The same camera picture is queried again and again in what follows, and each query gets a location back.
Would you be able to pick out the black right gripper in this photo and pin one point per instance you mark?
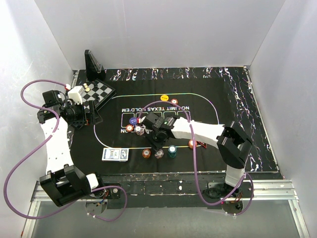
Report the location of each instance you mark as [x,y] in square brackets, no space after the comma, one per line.
[155,145]

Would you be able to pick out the red black all-in marker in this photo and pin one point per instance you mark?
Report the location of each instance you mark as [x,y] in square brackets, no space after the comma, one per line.
[202,144]

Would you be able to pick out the green poker chip stack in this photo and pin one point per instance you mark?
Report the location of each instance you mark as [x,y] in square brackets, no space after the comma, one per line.
[172,151]

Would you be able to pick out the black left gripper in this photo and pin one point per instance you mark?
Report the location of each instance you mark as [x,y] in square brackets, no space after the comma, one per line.
[97,118]

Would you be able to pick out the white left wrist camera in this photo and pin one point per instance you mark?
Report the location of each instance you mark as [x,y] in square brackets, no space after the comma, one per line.
[75,94]

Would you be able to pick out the orange poker chip stack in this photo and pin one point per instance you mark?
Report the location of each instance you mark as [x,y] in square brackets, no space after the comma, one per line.
[146,153]

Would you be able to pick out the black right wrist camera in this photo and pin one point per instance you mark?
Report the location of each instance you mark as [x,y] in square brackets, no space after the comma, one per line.
[156,123]

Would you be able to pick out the black triangular card stand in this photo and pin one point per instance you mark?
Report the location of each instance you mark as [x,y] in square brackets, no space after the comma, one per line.
[94,70]

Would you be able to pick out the blue small blind button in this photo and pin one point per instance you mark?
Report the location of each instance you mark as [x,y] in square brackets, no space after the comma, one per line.
[133,121]

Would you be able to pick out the orange chips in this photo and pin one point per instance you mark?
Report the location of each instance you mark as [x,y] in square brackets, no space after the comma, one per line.
[174,101]
[192,143]
[129,128]

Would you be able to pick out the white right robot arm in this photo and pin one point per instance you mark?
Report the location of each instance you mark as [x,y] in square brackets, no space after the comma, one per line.
[232,141]

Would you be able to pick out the black poker table mat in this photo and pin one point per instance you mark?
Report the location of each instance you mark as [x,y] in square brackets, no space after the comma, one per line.
[210,95]

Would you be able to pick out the aluminium rail frame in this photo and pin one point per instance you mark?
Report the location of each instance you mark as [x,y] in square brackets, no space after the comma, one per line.
[171,209]

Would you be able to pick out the pink chips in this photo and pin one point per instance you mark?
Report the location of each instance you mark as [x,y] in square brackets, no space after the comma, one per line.
[139,130]

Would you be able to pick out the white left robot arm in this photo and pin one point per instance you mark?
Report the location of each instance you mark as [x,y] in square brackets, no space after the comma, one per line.
[63,181]

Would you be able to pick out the black white chess board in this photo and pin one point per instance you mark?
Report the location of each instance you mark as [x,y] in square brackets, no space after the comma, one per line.
[97,89]

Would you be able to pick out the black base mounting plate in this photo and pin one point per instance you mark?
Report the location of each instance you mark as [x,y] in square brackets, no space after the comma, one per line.
[163,190]

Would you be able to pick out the yellow big blind button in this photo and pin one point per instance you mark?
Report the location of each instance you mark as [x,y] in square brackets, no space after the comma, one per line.
[164,98]

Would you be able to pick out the gold chess pieces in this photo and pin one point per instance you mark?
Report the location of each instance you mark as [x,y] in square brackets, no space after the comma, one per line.
[87,89]

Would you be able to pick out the blue playing card deck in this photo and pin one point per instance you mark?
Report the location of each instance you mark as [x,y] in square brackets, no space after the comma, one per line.
[115,154]

